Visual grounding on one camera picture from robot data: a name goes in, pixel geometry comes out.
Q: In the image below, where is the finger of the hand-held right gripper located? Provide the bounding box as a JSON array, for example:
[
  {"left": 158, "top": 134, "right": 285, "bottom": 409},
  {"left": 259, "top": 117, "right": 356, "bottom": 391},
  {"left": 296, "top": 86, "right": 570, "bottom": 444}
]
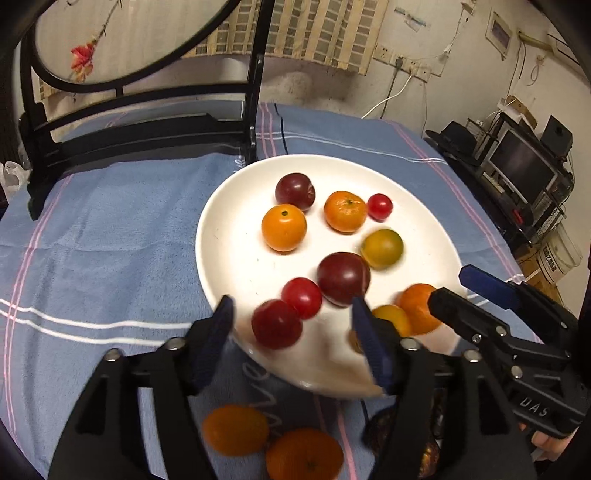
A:
[
  {"left": 427, "top": 287, "right": 542, "bottom": 371},
  {"left": 458, "top": 264, "right": 581, "bottom": 345}
]

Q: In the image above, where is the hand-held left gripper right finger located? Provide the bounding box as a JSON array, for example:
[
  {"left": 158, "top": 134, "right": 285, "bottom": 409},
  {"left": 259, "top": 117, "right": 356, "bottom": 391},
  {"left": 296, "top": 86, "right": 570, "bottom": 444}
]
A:
[{"left": 351, "top": 296, "right": 539, "bottom": 480}]

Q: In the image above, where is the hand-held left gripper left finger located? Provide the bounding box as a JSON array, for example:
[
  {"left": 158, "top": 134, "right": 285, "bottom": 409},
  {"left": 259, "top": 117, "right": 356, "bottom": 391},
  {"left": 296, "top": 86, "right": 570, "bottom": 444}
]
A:
[{"left": 48, "top": 295, "right": 236, "bottom": 480}]

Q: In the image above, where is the yellow tomato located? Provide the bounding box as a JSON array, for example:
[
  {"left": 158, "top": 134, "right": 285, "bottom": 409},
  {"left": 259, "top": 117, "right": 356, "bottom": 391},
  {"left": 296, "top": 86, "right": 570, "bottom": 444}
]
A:
[{"left": 372, "top": 305, "right": 413, "bottom": 337}]

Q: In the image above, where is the red cherry tomato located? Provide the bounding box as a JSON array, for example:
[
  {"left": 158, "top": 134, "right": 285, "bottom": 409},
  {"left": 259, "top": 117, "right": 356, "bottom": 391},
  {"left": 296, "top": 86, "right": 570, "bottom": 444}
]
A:
[
  {"left": 252, "top": 299, "right": 304, "bottom": 350},
  {"left": 281, "top": 277, "right": 323, "bottom": 320},
  {"left": 367, "top": 194, "right": 393, "bottom": 221}
]

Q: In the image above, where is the large dark red plum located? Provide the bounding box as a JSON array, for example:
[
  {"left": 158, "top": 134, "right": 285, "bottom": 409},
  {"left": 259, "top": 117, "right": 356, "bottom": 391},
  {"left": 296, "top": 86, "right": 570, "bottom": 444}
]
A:
[{"left": 317, "top": 252, "right": 371, "bottom": 308}]

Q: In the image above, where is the white oval plate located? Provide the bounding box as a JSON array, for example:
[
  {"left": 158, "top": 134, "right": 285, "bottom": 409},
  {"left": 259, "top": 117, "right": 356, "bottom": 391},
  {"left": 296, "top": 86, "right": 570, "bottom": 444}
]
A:
[{"left": 195, "top": 154, "right": 463, "bottom": 400}]

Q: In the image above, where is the green-yellow tomato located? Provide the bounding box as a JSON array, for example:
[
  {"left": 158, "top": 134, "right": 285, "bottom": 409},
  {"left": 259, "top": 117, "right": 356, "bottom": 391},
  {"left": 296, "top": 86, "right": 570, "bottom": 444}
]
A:
[{"left": 361, "top": 229, "right": 404, "bottom": 270}]

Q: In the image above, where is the smooth yellow-orange orange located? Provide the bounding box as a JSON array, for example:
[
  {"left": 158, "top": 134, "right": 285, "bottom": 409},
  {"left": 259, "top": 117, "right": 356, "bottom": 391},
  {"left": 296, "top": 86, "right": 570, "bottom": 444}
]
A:
[{"left": 262, "top": 204, "right": 308, "bottom": 253}]

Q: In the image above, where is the small dark red plum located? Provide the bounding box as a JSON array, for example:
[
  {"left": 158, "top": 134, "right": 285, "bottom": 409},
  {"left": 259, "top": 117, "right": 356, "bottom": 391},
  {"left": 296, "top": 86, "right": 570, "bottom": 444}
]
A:
[{"left": 276, "top": 173, "right": 317, "bottom": 212}]

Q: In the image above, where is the person's right hand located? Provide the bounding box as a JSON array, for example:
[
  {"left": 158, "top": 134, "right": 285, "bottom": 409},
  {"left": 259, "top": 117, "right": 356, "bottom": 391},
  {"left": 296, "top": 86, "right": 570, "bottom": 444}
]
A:
[{"left": 521, "top": 426, "right": 579, "bottom": 463}]

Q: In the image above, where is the black equipment rack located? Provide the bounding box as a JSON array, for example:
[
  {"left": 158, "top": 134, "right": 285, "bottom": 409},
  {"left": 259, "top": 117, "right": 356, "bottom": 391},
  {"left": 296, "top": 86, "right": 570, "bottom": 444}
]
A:
[{"left": 462, "top": 111, "right": 576, "bottom": 245}]

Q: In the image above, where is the white plastic bucket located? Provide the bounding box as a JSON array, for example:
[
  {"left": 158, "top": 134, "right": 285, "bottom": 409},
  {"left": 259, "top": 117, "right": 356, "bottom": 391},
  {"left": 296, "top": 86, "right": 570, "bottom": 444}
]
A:
[{"left": 538, "top": 226, "right": 583, "bottom": 284}]

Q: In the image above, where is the oblong yellow-orange tomato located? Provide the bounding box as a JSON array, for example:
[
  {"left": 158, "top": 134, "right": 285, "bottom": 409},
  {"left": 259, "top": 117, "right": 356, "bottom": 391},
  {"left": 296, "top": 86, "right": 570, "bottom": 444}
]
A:
[{"left": 202, "top": 405, "right": 270, "bottom": 457}]

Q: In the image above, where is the black computer monitor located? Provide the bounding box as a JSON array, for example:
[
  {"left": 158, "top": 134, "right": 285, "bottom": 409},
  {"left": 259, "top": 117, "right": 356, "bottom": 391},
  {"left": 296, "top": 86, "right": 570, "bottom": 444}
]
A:
[{"left": 488, "top": 129, "right": 559, "bottom": 204}]

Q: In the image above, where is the blue striped tablecloth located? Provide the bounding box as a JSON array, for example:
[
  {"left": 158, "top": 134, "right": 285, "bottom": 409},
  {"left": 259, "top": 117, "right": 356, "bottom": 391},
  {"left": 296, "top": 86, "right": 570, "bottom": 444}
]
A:
[{"left": 0, "top": 102, "right": 555, "bottom": 480}]

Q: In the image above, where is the large orange tangerine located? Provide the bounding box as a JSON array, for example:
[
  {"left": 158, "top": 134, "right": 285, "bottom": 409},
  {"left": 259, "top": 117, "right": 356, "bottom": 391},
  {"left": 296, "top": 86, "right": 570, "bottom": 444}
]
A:
[{"left": 265, "top": 427, "right": 345, "bottom": 480}]

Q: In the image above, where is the black hat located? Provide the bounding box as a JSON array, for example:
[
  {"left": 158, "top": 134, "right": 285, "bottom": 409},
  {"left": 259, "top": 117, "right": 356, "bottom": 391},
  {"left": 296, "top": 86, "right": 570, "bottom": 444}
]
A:
[{"left": 426, "top": 121, "right": 478, "bottom": 160}]

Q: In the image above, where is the black speaker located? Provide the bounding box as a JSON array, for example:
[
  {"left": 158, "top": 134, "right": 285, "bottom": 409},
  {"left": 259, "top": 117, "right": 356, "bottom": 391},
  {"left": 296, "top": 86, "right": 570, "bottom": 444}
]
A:
[{"left": 540, "top": 115, "right": 573, "bottom": 158}]

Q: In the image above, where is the round painted screen black stand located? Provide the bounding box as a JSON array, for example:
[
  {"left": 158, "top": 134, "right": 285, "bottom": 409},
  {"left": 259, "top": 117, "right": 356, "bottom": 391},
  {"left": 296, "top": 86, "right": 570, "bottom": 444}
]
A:
[{"left": 18, "top": 0, "right": 278, "bottom": 221}]

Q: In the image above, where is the white plastic bag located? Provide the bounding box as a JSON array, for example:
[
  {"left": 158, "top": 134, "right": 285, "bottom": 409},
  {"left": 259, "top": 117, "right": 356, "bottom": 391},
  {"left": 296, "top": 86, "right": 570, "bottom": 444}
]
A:
[{"left": 0, "top": 161, "right": 32, "bottom": 200}]

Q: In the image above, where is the beige bamboo blind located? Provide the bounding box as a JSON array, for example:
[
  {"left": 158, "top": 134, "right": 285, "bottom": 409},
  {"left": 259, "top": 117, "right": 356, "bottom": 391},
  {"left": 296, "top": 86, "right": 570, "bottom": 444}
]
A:
[{"left": 37, "top": 0, "right": 391, "bottom": 100}]

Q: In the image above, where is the white power cable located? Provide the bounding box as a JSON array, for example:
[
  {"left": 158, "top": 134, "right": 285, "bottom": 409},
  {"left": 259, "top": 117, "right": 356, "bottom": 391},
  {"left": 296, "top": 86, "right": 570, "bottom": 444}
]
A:
[{"left": 361, "top": 73, "right": 413, "bottom": 120}]

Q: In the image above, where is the white wall socket strip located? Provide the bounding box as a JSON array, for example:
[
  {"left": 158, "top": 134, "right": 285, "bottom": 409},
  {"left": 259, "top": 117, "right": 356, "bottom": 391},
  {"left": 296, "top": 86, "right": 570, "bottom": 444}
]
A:
[{"left": 372, "top": 44, "right": 432, "bottom": 82}]

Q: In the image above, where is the small wall picture frame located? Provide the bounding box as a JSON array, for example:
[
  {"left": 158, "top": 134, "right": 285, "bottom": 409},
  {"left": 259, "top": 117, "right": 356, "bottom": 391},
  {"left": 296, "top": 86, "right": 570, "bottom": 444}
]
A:
[{"left": 487, "top": 11, "right": 514, "bottom": 58}]

